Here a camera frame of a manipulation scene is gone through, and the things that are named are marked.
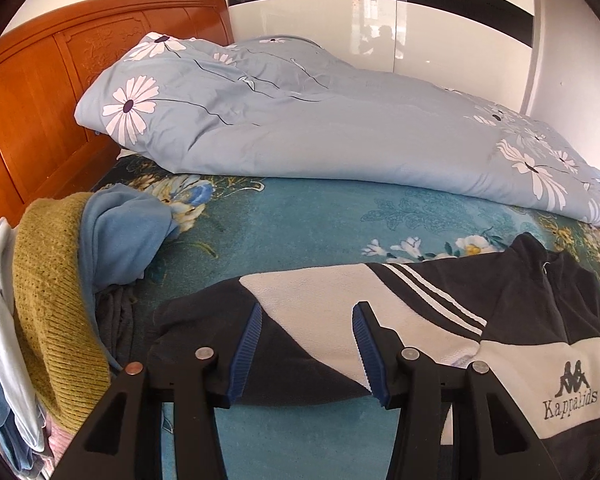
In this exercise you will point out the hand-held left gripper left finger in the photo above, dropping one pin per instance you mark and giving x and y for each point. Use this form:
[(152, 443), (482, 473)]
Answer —
[(247, 345)]

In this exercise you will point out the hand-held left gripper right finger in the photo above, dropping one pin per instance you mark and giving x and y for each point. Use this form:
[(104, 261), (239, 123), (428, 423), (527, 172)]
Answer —
[(367, 355)]

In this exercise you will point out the grey fleece-lined garment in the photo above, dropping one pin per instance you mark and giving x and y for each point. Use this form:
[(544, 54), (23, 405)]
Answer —
[(120, 320)]

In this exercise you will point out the dark and white fleece jacket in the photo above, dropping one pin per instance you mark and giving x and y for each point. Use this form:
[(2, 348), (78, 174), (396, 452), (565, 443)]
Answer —
[(530, 310)]

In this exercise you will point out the teal floral blanket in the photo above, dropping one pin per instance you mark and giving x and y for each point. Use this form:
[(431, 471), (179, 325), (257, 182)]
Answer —
[(305, 220)]

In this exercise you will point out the sky blue garment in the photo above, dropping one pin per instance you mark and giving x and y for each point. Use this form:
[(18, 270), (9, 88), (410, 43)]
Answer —
[(120, 230)]

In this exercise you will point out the mustard knit sweater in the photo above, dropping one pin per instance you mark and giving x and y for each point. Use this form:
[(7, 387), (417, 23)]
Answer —
[(55, 310)]

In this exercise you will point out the pink fleece garment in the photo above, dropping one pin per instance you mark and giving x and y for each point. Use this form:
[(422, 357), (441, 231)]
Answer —
[(60, 440)]

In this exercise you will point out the light blue floral quilt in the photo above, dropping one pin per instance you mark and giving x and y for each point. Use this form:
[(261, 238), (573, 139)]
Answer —
[(305, 120)]

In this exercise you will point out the pale blue thin garment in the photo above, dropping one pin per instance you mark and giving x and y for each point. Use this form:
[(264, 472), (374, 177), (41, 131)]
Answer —
[(2, 310)]

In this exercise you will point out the wooden headboard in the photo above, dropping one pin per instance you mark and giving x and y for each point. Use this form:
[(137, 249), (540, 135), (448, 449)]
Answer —
[(30, 110)]

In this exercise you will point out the white black-striped wardrobe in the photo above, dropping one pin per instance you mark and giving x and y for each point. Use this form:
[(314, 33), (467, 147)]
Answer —
[(305, 20)]

